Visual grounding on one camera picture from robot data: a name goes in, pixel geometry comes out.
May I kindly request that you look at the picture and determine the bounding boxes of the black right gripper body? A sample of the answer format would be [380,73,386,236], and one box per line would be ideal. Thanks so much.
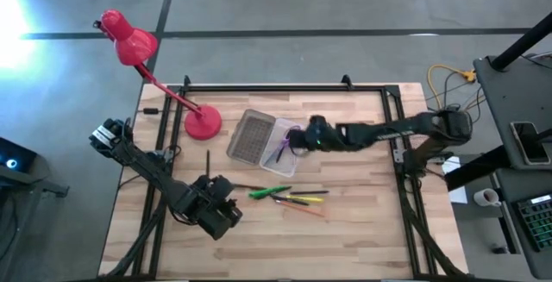
[300,116,342,153]

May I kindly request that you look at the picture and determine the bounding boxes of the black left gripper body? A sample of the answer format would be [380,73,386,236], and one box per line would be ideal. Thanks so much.
[183,178,234,227]

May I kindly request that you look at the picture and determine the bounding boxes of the purple-handled scissors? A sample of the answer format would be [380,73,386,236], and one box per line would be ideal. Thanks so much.
[275,124,302,152]

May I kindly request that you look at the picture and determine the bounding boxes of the grey-lidded clear plastic supply box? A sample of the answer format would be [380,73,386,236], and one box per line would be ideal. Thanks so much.
[226,109,303,179]

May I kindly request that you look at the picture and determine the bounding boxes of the green highlighter marker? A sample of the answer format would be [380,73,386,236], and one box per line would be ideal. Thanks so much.
[248,185,293,200]

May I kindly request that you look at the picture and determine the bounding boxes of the yellow highlighter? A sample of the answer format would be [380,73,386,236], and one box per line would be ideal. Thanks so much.
[284,194,325,204]

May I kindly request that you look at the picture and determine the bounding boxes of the short black marker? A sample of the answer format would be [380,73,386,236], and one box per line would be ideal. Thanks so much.
[270,194,311,207]

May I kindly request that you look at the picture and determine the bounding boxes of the orange pencil with eraser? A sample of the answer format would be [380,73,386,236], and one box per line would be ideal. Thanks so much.
[274,198,327,219]

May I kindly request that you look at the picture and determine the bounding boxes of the white paper sheet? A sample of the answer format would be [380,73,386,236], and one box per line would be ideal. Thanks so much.
[442,155,469,204]

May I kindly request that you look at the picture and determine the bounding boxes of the black floor stand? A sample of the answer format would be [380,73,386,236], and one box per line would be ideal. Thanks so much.
[0,165,70,199]

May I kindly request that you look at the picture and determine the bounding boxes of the black stand bar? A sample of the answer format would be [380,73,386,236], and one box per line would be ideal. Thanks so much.
[443,128,552,192]

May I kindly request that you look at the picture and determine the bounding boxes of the red desk lamp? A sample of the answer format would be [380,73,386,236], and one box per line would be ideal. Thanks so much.
[92,9,223,141]

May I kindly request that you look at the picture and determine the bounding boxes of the white mug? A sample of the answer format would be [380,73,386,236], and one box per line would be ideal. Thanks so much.
[473,187,503,208]

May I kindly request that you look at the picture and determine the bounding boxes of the grey side desk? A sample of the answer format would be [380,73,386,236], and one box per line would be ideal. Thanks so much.
[473,51,552,279]

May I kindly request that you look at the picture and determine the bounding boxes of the black device with blue light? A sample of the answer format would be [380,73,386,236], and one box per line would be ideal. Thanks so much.
[0,136,38,173]

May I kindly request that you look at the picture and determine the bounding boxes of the black smartphone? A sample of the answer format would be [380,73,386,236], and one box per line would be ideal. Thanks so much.
[510,121,552,166]

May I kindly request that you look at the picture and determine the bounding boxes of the black slanted pole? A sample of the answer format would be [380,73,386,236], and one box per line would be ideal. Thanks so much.
[491,12,552,72]

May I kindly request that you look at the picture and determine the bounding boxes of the keyboard with green keys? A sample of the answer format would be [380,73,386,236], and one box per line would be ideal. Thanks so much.
[516,193,552,253]

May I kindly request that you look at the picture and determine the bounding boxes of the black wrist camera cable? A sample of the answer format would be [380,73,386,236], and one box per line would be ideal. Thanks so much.
[169,208,196,228]

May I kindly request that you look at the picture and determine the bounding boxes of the black metal table frame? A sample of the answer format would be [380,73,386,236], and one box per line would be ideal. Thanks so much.
[103,74,467,281]

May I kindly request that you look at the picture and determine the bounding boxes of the yellow cable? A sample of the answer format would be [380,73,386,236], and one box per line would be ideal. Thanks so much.
[426,64,478,110]

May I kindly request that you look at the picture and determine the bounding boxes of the black floor cables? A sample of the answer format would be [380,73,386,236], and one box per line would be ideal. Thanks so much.
[424,72,488,123]

